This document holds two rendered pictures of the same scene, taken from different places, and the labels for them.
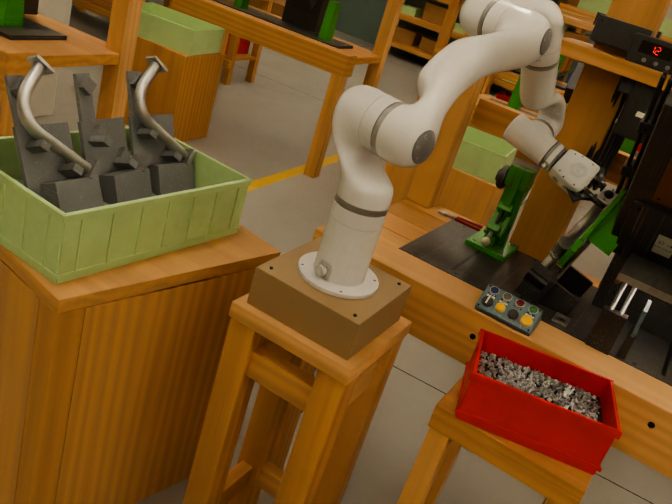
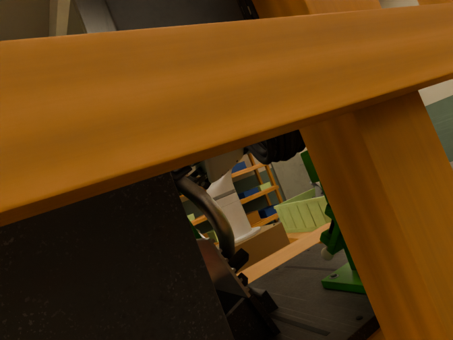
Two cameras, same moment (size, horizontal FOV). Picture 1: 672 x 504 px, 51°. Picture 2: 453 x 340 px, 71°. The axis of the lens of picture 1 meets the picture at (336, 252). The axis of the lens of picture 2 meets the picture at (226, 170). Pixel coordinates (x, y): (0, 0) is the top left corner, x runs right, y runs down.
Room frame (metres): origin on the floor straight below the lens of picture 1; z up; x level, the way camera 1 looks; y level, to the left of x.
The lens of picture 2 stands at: (2.30, -1.06, 1.16)
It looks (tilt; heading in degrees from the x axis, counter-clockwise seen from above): 3 degrees up; 127
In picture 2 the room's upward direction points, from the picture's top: 22 degrees counter-clockwise
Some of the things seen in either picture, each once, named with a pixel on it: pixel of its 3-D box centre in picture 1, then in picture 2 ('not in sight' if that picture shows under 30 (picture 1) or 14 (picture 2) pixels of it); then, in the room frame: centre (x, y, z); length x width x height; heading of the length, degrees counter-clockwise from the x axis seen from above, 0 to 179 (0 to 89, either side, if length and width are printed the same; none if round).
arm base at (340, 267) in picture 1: (349, 241); (231, 217); (1.44, -0.02, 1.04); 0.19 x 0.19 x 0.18
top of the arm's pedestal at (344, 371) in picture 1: (323, 318); not in sight; (1.45, -0.02, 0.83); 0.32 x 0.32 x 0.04; 67
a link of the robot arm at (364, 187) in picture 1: (366, 146); (219, 168); (1.46, 0.01, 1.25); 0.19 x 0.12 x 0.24; 53
